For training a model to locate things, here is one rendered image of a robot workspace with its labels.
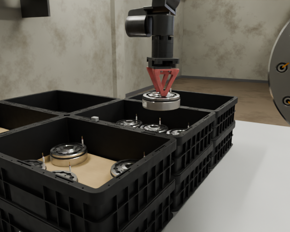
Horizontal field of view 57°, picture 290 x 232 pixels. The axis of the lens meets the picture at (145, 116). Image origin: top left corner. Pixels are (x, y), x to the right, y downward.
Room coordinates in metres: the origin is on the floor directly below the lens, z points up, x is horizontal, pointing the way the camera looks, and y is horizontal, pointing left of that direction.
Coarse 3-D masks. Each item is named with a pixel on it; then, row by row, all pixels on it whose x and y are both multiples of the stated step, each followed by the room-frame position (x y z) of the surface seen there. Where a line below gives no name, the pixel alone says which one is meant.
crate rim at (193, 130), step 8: (104, 104) 0.98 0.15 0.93; (80, 112) 0.87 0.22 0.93; (208, 112) 0.88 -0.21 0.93; (200, 120) 0.78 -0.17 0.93; (208, 120) 0.80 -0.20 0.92; (136, 128) 0.70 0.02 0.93; (192, 128) 0.70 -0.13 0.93; (200, 128) 0.75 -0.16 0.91; (176, 136) 0.64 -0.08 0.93; (184, 136) 0.65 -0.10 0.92; (192, 136) 0.70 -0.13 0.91; (176, 144) 0.63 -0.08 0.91
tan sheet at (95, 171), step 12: (48, 156) 0.74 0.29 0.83; (96, 156) 0.74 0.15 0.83; (48, 168) 0.66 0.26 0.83; (60, 168) 0.66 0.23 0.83; (72, 168) 0.66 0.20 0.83; (84, 168) 0.66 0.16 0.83; (96, 168) 0.66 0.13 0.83; (108, 168) 0.66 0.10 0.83; (84, 180) 0.59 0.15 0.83; (96, 180) 0.59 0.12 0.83; (108, 180) 0.59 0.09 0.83
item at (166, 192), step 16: (0, 208) 0.54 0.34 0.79; (16, 208) 0.50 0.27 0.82; (160, 208) 0.57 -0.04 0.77; (0, 224) 0.56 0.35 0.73; (16, 224) 0.52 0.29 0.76; (32, 224) 0.47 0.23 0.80; (48, 224) 0.44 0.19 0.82; (128, 224) 0.44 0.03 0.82; (144, 224) 0.51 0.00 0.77; (160, 224) 0.57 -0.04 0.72
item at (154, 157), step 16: (32, 128) 0.71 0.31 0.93; (128, 128) 0.70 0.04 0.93; (0, 160) 0.51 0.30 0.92; (16, 160) 0.50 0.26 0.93; (144, 160) 0.50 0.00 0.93; (160, 160) 0.54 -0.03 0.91; (32, 176) 0.46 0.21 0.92; (48, 176) 0.43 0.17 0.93; (128, 176) 0.44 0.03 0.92; (64, 192) 0.41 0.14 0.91; (80, 192) 0.39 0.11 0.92; (96, 192) 0.38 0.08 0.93; (112, 192) 0.40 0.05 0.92
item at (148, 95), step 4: (152, 92) 0.76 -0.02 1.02; (168, 92) 0.76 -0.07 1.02; (144, 96) 0.71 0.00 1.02; (148, 96) 0.70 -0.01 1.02; (152, 96) 0.70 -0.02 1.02; (156, 96) 0.70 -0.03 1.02; (168, 96) 0.70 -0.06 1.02; (172, 96) 0.70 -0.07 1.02; (176, 96) 0.70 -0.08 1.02; (156, 100) 0.68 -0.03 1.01; (160, 100) 0.68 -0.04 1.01; (164, 100) 0.68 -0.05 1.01
